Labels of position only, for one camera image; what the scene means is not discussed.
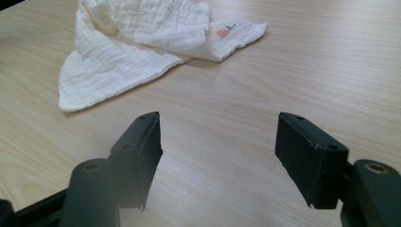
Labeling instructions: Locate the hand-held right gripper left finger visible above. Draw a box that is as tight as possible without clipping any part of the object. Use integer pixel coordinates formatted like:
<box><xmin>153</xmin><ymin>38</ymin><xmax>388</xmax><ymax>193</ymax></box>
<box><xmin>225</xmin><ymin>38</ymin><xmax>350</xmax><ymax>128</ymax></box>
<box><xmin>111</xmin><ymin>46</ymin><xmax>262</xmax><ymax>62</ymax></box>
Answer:
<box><xmin>108</xmin><ymin>111</ymin><xmax>164</xmax><ymax>212</ymax></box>

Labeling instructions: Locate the white muslin cloth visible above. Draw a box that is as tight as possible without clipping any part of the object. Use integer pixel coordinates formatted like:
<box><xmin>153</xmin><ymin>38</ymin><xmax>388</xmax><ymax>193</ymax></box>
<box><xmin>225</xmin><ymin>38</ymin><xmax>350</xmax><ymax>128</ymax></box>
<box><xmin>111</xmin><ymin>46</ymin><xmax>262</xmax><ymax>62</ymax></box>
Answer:
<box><xmin>58</xmin><ymin>0</ymin><xmax>269</xmax><ymax>114</ymax></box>

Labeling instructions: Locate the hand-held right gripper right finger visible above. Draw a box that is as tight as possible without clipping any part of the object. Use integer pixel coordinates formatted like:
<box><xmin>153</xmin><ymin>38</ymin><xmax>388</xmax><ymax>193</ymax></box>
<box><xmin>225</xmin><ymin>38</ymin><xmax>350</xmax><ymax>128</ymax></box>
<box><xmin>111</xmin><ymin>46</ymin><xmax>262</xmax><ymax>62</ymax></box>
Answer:
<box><xmin>274</xmin><ymin>112</ymin><xmax>350</xmax><ymax>210</ymax></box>

